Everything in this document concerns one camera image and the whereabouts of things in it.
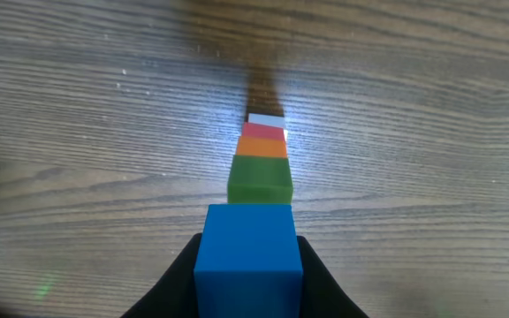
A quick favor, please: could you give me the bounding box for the white cube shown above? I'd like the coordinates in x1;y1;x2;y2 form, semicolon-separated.
247;112;289;142

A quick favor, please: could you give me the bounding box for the red cube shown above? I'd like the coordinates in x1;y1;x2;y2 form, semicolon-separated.
241;122;287;142

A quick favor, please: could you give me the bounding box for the blue cube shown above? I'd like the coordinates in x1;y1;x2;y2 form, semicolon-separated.
193;203;304;318

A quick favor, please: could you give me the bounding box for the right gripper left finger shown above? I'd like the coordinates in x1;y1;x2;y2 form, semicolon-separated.
119;232;203;318

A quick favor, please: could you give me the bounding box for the green cube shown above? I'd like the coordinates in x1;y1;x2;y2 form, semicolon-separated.
226;155;294;205

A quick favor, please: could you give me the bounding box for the orange cube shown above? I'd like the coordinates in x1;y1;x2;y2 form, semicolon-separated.
235;135;289;159

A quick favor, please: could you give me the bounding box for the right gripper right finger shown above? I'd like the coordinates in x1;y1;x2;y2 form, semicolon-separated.
296;235;370;318

